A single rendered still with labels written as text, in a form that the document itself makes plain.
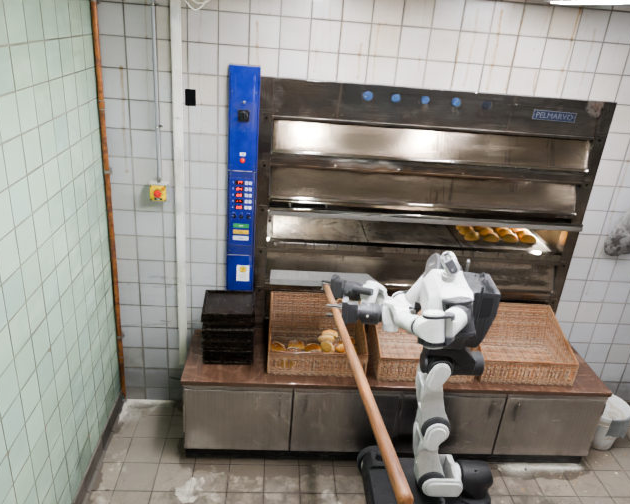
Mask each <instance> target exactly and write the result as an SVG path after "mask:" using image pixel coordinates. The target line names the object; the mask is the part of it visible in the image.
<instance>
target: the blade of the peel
mask: <svg viewBox="0 0 630 504"><path fill-rule="evenodd" d="M334 274H337V275H339V276H340V279H344V280H347V281H353V282H359V283H362V284H363V285H364V284H366V282H367V281H374V282H377V281H376V280H375V279H373V278H372V277H371V276H370V275H368V274H359V273H336V272H313V271H290V270H271V274H270V284H277V285H301V286H322V282H321V281H322V280H329V281H331V277H332V276H333V275H334ZM377 283H378V282H377Z"/></svg>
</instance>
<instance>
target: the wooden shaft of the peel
mask: <svg viewBox="0 0 630 504"><path fill-rule="evenodd" d="M323 288H324V291H325V294H326V296H327V299H328V302H329V304H336V301H335V299H334V296H333V294H332V291H331V289H330V286H329V285H328V284H325V285H324V287H323ZM330 308H331V311H332V314H333V317H334V320H335V323H336V326H337V328H338V331H339V334H340V337H341V340H342V343H343V346H344V349H345V352H346V355H347V358H348V360H349V363H350V366H351V369H352V372H353V375H354V378H355V381H356V384H357V387H358V389H359V392H360V395H361V398H362V401H363V404H364V407H365V410H366V413H367V416H368V419H369V421H370V424H371V427H372V430H373V433H374V436H375V439H376V442H377V445H378V448H379V451H380V453H381V456H382V459H383V462H384V465H385V468H386V471H387V474H388V477H389V480H390V483H391V485H392V488H393V491H394V494H395V497H396V500H397V503H398V504H413V503H414V498H413V495H412V493H411V490H410V488H409V485H408V483H407V480H406V478H405V475H404V473H403V470H402V467H401V465H400V462H399V460H398V457H397V455H396V452H395V450H394V447H393V445H392V442H391V440H390V437H389V435H388V432H387V430H386V427H385V425H384V422H383V420H382V417H381V415H380V412H379V410H378V407H377V404H376V402H375V399H374V397H373V394H372V392H371V389H370V387H369V384H368V382H367V379H366V377H365V374H364V372H363V369H362V367H361V364H360V362H359V359H358V357H357V354H356V352H355V349H354V347H353V344H352V341H351V339H350V336H349V334H348V331H347V329H346V326H345V324H344V321H343V319H342V316H341V314H340V311H339V309H338V308H332V307H330Z"/></svg>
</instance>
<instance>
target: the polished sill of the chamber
mask: <svg viewBox="0 0 630 504"><path fill-rule="evenodd" d="M266 247H276V248H297V249H317V250H338V251H358V252H379V253H400V254H420V255H433V254H435V253H437V254H439V255H442V254H443V253H444V252H446V251H450V252H453V253H454V254H455V256H461V257H482V258H502V259H523V260H543V261H560V259H561V255H560V254H559V253H558V252H552V251H532V250H512V249H492V248H472V247H452V246H432V245H412V244H392V243H372V242H352V241H332V240H312V239H292V238H272V237H267V246H266Z"/></svg>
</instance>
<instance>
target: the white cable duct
mask: <svg viewBox="0 0 630 504"><path fill-rule="evenodd" d="M170 23H171V61H172V99H173V137H174V175H175V213H176V251H177V289H178V327H179V364H180V365H185V363H186V359H187V311H186V259H185V207H184V155H183V103H182V52H181V0H170Z"/></svg>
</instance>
